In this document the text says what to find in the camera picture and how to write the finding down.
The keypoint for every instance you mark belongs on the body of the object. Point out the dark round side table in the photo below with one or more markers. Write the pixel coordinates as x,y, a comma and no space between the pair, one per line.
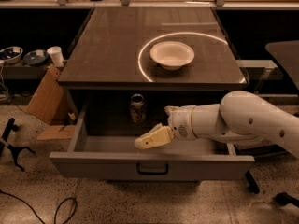
286,54

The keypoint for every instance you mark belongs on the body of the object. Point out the white and blue bowl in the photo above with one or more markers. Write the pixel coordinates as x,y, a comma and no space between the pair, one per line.
11,55

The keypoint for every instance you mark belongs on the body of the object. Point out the black drawer handle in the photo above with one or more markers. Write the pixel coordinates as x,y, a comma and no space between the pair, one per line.
152,169

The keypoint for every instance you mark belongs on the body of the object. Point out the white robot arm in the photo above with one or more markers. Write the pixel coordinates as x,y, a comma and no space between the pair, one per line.
240,118

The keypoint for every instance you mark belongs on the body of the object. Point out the white paper bowl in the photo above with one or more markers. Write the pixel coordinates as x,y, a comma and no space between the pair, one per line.
172,55

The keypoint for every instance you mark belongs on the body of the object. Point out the low grey side shelf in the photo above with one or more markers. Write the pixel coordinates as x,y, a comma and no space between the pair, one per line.
22,71

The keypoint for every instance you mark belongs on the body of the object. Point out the orange soda can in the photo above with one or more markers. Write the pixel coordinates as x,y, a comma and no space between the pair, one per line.
137,108

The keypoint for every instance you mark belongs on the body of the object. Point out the open grey top drawer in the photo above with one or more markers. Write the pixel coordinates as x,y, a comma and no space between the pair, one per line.
102,147

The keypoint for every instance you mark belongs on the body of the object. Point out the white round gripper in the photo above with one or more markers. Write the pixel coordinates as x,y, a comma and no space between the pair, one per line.
181,122

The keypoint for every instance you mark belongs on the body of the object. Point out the white paper cup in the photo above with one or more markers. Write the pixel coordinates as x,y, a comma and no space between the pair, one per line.
56,56

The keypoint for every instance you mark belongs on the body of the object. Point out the black caster foot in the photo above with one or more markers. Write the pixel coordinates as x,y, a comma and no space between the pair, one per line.
284,198

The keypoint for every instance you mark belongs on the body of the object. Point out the blue bowl on shelf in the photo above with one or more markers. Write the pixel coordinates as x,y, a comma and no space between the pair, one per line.
36,58

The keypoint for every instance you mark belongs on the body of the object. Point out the flat cardboard piece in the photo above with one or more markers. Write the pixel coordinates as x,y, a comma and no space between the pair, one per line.
57,132

